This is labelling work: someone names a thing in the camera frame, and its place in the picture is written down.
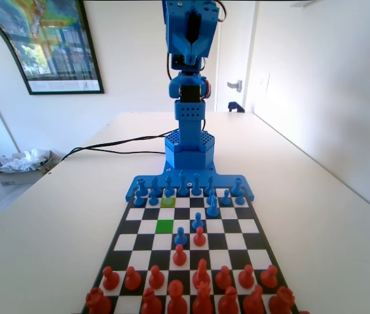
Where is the blue chess king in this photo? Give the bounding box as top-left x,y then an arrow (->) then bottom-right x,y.
176,169 -> 189,197

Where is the blue chess queen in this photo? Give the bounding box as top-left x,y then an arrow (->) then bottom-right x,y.
191,173 -> 203,197

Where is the group of blue chess pieces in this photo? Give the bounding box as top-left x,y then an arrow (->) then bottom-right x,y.
124,162 -> 256,202

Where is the red chess pawn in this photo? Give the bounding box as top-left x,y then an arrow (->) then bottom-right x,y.
172,243 -> 188,267
259,264 -> 279,289
124,266 -> 142,291
215,265 -> 233,290
238,264 -> 256,289
147,264 -> 166,290
102,266 -> 120,291
193,226 -> 207,247

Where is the black and white chessboard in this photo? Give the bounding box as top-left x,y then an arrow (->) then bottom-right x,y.
80,188 -> 300,314

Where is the red chess queen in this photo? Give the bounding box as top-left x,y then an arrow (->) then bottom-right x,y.
191,281 -> 214,314

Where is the red chess bishop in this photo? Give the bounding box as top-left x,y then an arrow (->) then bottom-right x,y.
217,286 -> 240,314
141,287 -> 164,314

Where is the red chess rook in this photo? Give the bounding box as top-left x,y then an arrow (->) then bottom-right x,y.
85,287 -> 113,314
268,286 -> 296,314

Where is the blue table clamp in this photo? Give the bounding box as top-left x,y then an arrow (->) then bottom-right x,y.
227,101 -> 245,114

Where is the white door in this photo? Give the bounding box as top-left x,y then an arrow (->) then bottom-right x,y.
215,0 -> 258,114

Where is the crumpled clear plastic wrap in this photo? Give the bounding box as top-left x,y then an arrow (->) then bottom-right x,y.
0,148 -> 46,173

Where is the grey cardboard box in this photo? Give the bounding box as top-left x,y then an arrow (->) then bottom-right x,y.
0,149 -> 62,187

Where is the black table cable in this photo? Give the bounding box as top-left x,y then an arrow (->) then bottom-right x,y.
60,130 -> 176,162
73,147 -> 167,155

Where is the dark framed wall poster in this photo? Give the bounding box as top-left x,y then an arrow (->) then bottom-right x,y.
0,0 -> 105,96

